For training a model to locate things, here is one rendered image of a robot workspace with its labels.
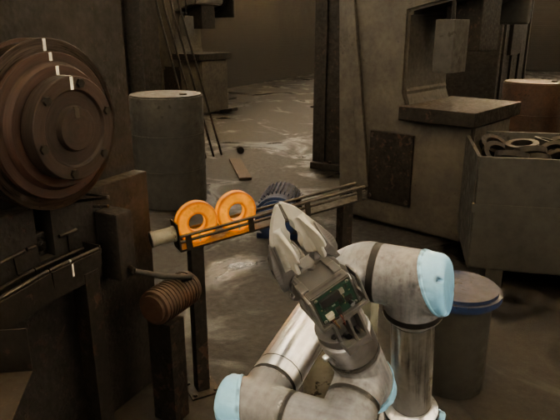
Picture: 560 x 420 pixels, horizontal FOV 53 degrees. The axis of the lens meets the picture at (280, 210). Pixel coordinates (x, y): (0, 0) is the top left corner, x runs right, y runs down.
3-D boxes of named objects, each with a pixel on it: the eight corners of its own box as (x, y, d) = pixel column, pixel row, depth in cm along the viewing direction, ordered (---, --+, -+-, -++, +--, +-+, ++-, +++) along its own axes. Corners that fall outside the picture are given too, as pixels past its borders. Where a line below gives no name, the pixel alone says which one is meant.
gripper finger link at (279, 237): (296, 219, 63) (323, 277, 68) (274, 200, 68) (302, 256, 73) (272, 234, 62) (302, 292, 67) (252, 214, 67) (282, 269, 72)
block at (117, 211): (98, 277, 195) (91, 210, 187) (114, 268, 202) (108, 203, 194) (122, 282, 190) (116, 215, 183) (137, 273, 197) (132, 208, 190)
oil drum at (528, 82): (487, 172, 563) (498, 81, 535) (496, 161, 613) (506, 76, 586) (553, 180, 537) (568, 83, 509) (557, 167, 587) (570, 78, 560)
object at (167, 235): (149, 245, 203) (147, 229, 201) (173, 238, 206) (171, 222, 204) (154, 250, 198) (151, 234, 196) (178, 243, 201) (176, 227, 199)
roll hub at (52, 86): (28, 188, 148) (12, 79, 139) (105, 167, 171) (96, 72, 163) (43, 192, 145) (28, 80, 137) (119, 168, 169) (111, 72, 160)
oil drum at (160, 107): (119, 205, 460) (109, 93, 433) (166, 187, 510) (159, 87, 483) (179, 216, 434) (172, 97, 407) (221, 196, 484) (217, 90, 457)
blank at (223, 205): (212, 195, 207) (215, 197, 205) (249, 185, 214) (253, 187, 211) (217, 234, 213) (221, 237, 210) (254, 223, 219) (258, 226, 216)
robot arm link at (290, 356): (329, 223, 116) (203, 386, 77) (382, 232, 112) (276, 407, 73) (331, 271, 121) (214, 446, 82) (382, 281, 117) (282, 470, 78)
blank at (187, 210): (170, 205, 201) (173, 207, 198) (211, 195, 207) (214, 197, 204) (177, 245, 206) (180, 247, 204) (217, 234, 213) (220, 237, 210)
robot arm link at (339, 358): (359, 318, 83) (313, 350, 81) (349, 297, 80) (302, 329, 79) (388, 347, 77) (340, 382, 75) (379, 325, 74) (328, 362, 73)
